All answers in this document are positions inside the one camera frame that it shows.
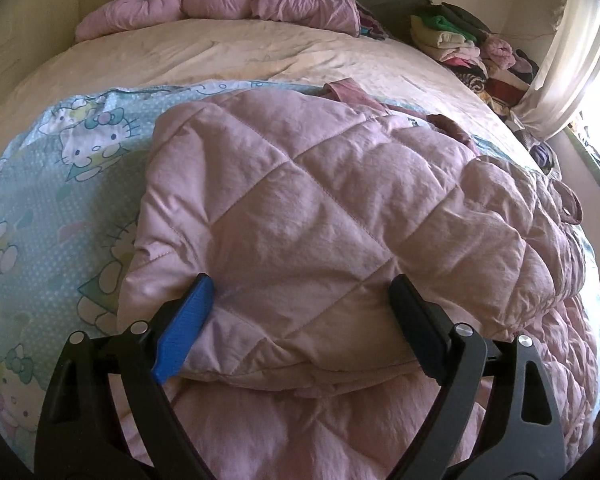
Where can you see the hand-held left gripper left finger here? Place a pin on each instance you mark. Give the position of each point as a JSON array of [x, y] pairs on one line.
[[190, 317]]

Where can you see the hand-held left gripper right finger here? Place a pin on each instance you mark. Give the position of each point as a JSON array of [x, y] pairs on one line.
[[420, 327]]

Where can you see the pink quilted jacket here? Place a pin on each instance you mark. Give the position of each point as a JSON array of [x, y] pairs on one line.
[[305, 200]]

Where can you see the pile of folded clothes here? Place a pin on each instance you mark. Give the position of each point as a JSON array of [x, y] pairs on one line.
[[455, 42]]

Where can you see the blue cartoon printed blanket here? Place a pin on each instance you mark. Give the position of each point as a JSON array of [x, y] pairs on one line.
[[45, 220]]

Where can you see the bag with purple cloth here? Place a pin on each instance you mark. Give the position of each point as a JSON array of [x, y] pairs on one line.
[[542, 152]]

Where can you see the bed with beige sheet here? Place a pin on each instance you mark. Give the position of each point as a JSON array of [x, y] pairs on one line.
[[230, 55]]

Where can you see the cream curtain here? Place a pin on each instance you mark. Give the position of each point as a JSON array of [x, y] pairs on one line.
[[565, 70]]

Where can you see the striped colourful garment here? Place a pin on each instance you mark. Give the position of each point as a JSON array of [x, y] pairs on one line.
[[370, 25]]

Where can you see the dark grey pillow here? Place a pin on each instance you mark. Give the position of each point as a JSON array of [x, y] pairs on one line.
[[395, 5]]

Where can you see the cream wardrobe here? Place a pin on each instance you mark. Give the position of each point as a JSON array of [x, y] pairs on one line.
[[10, 35]]

